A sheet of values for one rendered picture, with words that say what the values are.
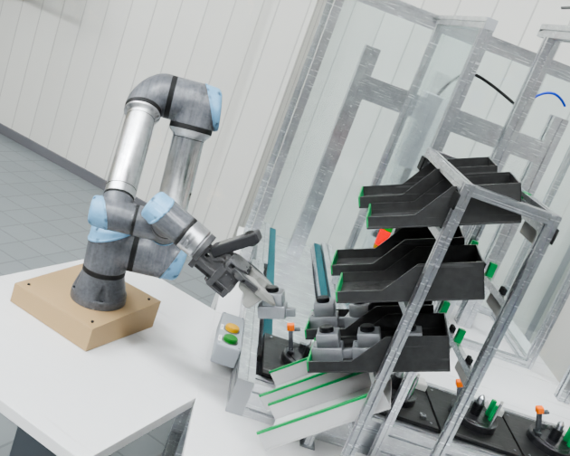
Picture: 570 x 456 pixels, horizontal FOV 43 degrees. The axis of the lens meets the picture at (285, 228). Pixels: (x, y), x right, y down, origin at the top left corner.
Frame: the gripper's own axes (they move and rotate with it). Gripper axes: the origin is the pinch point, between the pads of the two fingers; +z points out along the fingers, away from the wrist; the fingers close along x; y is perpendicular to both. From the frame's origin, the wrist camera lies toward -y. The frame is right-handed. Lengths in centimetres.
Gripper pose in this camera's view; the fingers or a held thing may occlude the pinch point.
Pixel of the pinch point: (274, 295)
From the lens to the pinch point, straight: 163.9
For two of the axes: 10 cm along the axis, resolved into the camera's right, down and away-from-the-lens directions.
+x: -1.5, 2.3, -9.6
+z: 7.6, 6.5, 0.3
